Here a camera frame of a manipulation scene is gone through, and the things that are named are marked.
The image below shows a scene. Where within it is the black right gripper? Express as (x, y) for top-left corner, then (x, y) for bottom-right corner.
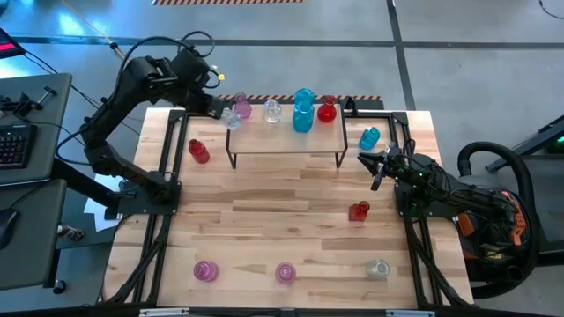
(357, 147), (427, 191)

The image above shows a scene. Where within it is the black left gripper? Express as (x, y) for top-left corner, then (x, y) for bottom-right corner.
(174, 46), (228, 121)

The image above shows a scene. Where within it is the clear conical glass vase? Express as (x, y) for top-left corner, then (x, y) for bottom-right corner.
(219, 107), (242, 131)

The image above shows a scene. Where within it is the teal textured bottle vase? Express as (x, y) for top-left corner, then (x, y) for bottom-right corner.
(358, 126), (382, 152)

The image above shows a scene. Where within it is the pink bumpy teardrop vase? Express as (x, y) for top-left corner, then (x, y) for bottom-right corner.
(232, 92), (253, 120)

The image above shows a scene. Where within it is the red ribbed cylinder vase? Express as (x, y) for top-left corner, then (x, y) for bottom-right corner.
(188, 137), (212, 165)

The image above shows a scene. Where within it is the red ribbed bell vase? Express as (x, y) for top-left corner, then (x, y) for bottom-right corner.
(347, 200), (371, 223)

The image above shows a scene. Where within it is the clear bulbous glass vase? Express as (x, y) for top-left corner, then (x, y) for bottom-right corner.
(263, 98), (284, 124)

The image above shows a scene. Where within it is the red round-bellied vase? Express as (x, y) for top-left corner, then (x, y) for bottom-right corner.
(316, 95), (338, 124)

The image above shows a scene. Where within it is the teal star-cut wide vase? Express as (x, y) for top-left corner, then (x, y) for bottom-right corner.
(292, 100), (315, 134)

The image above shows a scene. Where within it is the teal tall glass vase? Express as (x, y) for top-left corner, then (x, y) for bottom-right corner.
(293, 87), (316, 107)

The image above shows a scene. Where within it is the clear round jar vase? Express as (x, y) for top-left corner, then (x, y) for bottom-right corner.
(365, 258), (391, 282)

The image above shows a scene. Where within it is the pink twisted cone vase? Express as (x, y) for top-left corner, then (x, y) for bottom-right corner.
(274, 262), (298, 285)

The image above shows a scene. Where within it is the pink ringed jar vase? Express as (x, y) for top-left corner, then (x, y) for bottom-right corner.
(192, 260), (220, 284)

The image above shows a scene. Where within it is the black orange equipment unit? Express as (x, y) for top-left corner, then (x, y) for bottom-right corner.
(453, 184), (530, 283)

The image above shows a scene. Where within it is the dark floor tape strip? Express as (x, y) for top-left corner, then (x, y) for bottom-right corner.
(385, 0), (418, 111)

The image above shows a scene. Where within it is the black desk leg bar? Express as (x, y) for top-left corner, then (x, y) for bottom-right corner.
(51, 157), (122, 210)

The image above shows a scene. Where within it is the black stand with green light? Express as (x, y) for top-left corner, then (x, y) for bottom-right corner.
(484, 114), (564, 173)

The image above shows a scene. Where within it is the white paper sheet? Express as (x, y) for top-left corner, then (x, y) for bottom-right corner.
(82, 169), (133, 233)

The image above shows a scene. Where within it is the grey desk with keyboard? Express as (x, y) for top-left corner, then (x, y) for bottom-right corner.
(0, 72), (74, 187)

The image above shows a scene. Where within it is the dark grey platform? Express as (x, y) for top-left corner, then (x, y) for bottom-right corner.
(523, 151), (564, 268)

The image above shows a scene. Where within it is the black clamp tool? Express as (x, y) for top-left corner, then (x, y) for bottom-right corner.
(0, 85), (58, 119)

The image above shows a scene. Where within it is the black backlit keyboard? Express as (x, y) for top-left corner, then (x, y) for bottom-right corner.
(0, 122), (39, 171)

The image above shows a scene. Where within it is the monitor with pink screen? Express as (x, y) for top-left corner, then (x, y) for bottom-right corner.
(0, 26), (26, 61)

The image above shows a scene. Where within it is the grey desk with mouse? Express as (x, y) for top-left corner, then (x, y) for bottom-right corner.
(0, 178), (68, 291)

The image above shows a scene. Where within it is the black computer mouse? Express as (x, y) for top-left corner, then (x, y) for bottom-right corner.
(0, 209), (19, 251)

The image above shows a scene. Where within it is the black aluminium table frame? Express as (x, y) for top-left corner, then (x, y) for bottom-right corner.
(94, 105), (475, 309)

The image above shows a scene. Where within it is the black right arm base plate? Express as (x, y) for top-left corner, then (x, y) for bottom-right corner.
(393, 181), (459, 220)

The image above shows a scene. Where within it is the wooden shelf with black frame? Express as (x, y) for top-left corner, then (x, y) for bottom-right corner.
(225, 103), (349, 171)

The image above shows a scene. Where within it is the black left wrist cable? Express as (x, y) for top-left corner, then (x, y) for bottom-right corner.
(116, 30), (221, 89)

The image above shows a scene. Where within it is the yellow extension cord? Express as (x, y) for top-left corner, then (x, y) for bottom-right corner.
(59, 0), (127, 61)

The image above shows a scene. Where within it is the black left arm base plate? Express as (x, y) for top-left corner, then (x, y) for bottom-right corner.
(105, 179), (182, 220)

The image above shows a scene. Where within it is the silver table bracket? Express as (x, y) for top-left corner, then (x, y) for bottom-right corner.
(385, 309), (437, 317)
(138, 307), (190, 317)

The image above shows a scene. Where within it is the black corrugated hose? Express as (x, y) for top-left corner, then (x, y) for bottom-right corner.
(456, 140), (542, 300)

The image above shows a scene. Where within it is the black floor cable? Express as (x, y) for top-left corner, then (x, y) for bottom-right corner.
(538, 0), (564, 21)

